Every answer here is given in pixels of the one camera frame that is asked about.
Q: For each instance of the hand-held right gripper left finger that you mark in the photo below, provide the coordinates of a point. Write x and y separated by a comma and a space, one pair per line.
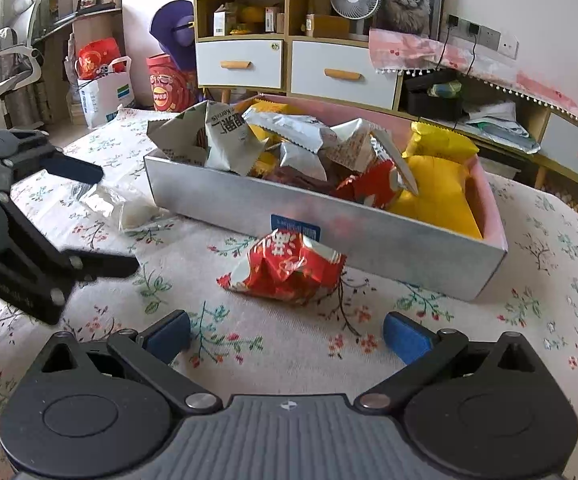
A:
171, 335

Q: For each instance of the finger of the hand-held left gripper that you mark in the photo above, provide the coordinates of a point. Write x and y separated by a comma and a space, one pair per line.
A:
109, 266
76, 169

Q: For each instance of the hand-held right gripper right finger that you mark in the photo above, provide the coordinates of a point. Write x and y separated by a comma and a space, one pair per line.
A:
406, 335

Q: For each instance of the white rice cracker packet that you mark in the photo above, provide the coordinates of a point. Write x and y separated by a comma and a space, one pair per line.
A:
131, 212

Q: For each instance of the white nut snack packet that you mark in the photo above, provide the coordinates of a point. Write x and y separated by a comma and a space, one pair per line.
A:
231, 142
176, 137

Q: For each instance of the silver box pink inside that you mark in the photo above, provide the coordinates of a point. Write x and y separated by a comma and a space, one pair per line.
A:
344, 230

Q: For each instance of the red white crinkled snack packet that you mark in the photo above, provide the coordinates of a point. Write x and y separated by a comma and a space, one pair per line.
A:
284, 265

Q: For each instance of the large yellow snack packet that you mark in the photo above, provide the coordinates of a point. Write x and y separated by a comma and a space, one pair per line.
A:
439, 142
439, 195

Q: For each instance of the small red snack packet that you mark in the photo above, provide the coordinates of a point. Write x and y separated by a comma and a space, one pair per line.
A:
369, 185

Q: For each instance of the white silver crinkled snack packet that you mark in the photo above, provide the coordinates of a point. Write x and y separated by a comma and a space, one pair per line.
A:
359, 147

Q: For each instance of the brown biscuit clear packet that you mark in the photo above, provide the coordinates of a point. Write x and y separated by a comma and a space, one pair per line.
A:
294, 177

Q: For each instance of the small silver triangular packet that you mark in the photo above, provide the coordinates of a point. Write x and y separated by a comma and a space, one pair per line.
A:
299, 160

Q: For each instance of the white shopping bag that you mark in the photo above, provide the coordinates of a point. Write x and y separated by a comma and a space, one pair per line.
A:
101, 102

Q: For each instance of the floral tablecloth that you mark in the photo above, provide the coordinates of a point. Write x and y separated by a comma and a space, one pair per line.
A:
269, 340

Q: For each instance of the red gift bag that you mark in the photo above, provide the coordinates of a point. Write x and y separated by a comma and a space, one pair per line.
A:
96, 57

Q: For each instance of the white office chair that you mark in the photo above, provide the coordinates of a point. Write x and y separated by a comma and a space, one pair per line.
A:
4, 67

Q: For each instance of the red drum container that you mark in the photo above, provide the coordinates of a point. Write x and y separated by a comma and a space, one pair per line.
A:
169, 85

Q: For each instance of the purple plush toy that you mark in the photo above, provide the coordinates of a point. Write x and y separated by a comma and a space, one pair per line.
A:
174, 30

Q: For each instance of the tall wooden cabinet white drawers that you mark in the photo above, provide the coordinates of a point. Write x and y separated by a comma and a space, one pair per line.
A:
241, 65

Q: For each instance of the black storage box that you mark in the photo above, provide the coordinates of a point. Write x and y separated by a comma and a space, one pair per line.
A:
429, 105

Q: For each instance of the pink tasselled cloth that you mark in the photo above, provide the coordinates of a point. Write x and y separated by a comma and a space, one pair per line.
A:
404, 47

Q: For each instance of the brown cardboard box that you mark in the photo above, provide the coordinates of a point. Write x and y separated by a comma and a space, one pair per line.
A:
329, 25

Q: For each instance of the framed cat picture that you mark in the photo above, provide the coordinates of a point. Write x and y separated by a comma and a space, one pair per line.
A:
409, 5

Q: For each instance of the white wall socket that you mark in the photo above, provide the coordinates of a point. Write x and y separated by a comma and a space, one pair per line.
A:
508, 46

